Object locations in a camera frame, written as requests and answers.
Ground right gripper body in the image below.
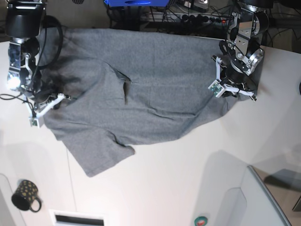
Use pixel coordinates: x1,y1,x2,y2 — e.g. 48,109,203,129
29,83,59,108

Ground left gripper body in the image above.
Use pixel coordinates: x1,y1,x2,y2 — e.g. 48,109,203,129
222,65,255,94

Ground grey t-shirt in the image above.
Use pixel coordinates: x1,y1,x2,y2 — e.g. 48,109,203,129
42,28,247,177

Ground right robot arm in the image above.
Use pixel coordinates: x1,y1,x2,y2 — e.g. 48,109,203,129
5,0,63,110

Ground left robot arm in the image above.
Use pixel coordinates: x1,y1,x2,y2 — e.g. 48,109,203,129
215,0,274,99

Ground black power strip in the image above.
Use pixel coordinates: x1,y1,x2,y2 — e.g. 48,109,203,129
180,14,229,25

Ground black mug with yellow dots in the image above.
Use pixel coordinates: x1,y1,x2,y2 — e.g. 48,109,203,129
11,180,42,213

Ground white slotted panel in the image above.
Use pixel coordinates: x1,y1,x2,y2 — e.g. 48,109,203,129
49,210,110,226

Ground blue box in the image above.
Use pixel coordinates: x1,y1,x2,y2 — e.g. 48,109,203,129
104,0,169,7

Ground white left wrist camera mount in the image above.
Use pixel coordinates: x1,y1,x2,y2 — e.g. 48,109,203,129
208,55,257,101

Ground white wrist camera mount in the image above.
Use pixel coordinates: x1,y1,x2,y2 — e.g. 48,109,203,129
208,55,257,101
22,93,71,128

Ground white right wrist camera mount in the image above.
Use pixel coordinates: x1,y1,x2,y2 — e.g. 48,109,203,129
22,93,71,128

